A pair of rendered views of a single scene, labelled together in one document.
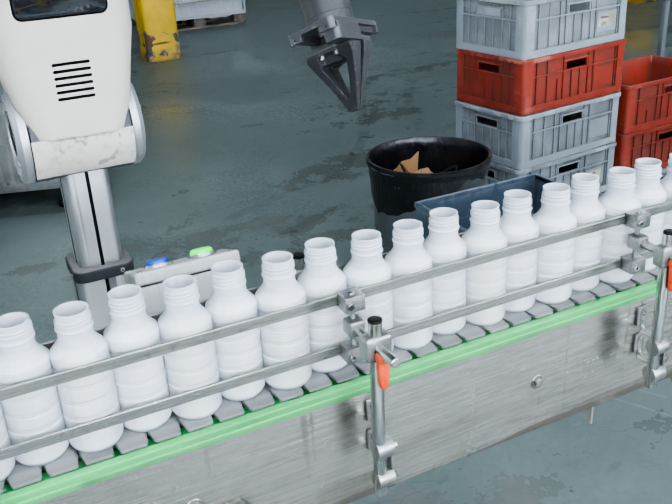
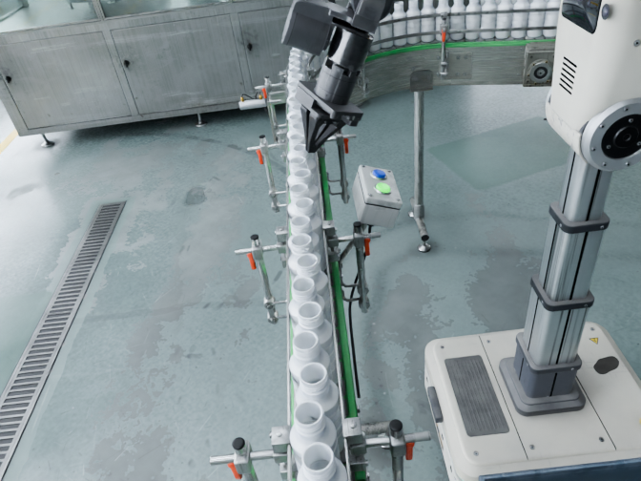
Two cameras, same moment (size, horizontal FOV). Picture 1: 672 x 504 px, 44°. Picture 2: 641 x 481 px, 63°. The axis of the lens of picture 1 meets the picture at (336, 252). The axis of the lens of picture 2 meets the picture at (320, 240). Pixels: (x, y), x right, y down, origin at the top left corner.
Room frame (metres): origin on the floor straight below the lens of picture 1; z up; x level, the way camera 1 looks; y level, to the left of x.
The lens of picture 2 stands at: (1.31, -0.73, 1.71)
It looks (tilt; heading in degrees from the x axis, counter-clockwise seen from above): 37 degrees down; 117
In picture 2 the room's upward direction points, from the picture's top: 8 degrees counter-clockwise
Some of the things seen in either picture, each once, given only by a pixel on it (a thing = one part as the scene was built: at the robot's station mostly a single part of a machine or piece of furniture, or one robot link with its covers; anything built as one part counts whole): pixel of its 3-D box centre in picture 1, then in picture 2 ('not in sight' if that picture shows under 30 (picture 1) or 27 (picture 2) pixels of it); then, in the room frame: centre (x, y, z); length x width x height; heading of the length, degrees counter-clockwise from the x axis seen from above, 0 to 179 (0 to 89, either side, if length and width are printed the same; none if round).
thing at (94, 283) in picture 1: (115, 349); (565, 273); (1.41, 0.44, 0.74); 0.11 x 0.11 x 0.40; 26
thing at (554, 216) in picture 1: (552, 243); (312, 377); (1.04, -0.30, 1.08); 0.06 x 0.06 x 0.17
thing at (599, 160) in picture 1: (533, 169); not in sight; (3.50, -0.91, 0.33); 0.61 x 0.41 x 0.22; 122
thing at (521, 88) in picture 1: (539, 69); not in sight; (3.50, -0.91, 0.78); 0.61 x 0.41 x 0.22; 122
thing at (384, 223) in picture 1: (428, 234); not in sight; (2.85, -0.35, 0.32); 0.45 x 0.45 x 0.64
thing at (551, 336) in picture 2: not in sight; (550, 337); (1.41, 0.44, 0.49); 0.13 x 0.13 x 0.40; 26
